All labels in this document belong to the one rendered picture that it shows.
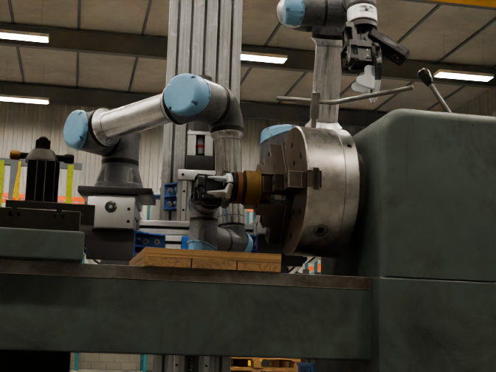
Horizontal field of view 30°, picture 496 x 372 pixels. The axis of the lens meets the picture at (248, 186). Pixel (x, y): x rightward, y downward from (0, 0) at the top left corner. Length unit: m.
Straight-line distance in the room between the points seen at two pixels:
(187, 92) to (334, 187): 0.58
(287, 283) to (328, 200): 0.22
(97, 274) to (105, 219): 0.71
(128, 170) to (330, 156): 0.89
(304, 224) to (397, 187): 0.23
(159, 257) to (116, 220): 0.71
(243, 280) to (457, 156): 0.57
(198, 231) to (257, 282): 0.43
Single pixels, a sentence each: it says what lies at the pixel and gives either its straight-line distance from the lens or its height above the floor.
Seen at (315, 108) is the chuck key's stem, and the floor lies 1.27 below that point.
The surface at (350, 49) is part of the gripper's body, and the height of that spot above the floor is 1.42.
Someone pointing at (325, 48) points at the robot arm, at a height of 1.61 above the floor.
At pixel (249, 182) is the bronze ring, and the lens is 2.16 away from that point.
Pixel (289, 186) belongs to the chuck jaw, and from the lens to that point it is 2.08.
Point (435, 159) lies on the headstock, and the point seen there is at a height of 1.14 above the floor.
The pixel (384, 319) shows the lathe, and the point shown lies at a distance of 2.03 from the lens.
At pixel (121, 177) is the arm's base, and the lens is 2.80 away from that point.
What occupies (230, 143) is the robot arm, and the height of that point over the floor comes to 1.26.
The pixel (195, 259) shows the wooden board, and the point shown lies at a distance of 1.97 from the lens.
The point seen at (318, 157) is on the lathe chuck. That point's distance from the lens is 2.10.
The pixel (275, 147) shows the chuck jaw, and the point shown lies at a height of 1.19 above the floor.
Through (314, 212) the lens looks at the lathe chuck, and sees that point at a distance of 2.08.
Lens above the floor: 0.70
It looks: 10 degrees up
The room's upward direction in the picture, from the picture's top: 2 degrees clockwise
